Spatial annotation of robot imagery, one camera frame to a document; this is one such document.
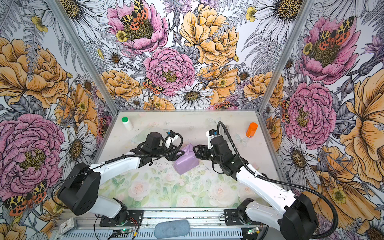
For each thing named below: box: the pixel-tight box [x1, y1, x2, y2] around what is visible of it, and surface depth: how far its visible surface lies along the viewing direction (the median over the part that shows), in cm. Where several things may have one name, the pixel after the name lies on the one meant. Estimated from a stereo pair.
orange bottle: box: [246, 122, 258, 138], surface depth 104 cm
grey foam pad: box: [154, 219, 190, 239], surface depth 70 cm
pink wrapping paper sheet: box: [173, 143, 200, 175], surface depth 84 cm
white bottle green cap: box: [121, 116, 134, 131], surface depth 107 cm
